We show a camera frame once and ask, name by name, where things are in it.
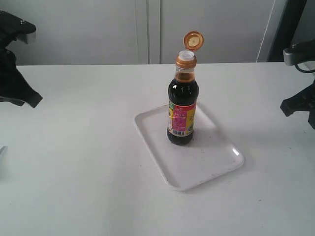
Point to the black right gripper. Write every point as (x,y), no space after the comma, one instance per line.
(303,101)

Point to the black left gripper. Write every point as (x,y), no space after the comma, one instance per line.
(13,87)

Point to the soy sauce bottle gold cap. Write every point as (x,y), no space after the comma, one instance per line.
(183,92)

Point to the white cabinet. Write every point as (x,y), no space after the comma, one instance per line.
(144,31)

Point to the white plastic tray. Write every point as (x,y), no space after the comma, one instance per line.
(210,154)

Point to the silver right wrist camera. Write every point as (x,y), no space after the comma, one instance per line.
(299,53)

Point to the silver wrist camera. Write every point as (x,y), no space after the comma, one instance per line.
(299,53)
(13,28)

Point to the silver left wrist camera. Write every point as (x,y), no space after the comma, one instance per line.
(13,28)

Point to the black vertical post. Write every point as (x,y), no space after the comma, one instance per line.
(286,29)

